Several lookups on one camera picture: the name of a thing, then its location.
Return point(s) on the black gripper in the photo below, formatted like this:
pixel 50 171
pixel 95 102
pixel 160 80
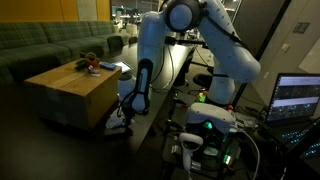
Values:
pixel 128 115

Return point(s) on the blue cloth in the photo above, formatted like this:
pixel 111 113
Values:
pixel 107 66

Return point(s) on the red soft toy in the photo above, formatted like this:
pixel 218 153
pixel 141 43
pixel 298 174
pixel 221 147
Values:
pixel 92 67

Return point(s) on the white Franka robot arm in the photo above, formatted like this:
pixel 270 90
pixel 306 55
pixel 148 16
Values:
pixel 233 63

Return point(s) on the large cardboard box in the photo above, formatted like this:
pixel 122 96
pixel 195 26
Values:
pixel 76 103

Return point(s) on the tablet with lit screen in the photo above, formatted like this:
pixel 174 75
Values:
pixel 124 66

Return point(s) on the white VR controller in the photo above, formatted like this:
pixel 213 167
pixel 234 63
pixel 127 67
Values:
pixel 190 141

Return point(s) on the white VR headset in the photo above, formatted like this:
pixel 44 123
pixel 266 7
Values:
pixel 210 115

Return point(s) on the black office chair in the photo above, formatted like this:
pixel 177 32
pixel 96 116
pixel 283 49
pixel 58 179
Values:
pixel 202 80

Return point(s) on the plaid sofa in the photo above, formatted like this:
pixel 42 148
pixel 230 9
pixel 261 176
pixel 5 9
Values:
pixel 30 43

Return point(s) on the black stand pole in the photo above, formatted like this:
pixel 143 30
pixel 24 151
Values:
pixel 263 50

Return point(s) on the laptop with lit screen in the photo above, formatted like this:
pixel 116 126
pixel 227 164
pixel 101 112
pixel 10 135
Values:
pixel 293 96

